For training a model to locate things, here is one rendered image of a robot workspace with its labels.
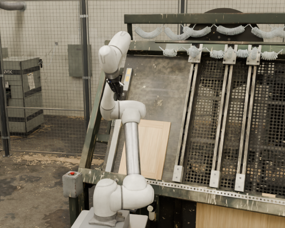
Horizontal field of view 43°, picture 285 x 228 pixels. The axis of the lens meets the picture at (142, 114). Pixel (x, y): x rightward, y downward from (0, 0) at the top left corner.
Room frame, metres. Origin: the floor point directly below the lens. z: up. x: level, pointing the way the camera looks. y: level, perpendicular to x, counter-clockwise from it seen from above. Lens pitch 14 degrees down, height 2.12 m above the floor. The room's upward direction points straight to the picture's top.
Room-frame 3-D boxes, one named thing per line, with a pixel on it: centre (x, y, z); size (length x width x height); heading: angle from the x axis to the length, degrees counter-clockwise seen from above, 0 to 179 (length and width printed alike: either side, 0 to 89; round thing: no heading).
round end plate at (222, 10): (3.59, -0.76, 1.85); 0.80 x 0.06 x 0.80; 69
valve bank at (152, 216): (2.64, 0.13, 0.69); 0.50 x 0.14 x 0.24; 69
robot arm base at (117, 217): (2.19, 0.23, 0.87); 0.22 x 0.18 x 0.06; 76
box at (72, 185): (2.73, 0.56, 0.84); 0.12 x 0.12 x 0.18; 69
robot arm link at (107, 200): (2.19, 0.23, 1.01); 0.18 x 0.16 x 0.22; 97
